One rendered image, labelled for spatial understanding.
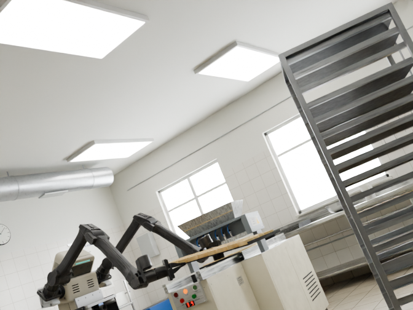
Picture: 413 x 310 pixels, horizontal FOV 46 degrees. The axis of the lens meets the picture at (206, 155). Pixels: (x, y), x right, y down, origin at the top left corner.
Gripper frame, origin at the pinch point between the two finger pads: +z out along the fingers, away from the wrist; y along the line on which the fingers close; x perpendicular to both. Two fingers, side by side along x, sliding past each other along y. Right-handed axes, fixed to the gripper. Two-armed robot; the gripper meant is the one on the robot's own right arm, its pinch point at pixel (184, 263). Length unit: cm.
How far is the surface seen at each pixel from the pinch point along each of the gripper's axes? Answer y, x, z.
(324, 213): -13, 376, 280
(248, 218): 12, 148, 92
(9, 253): 83, 523, -134
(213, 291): -28, 104, 34
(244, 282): -34, 147, 70
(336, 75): 65, -17, 106
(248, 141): 124, 438, 238
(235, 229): 7, 161, 82
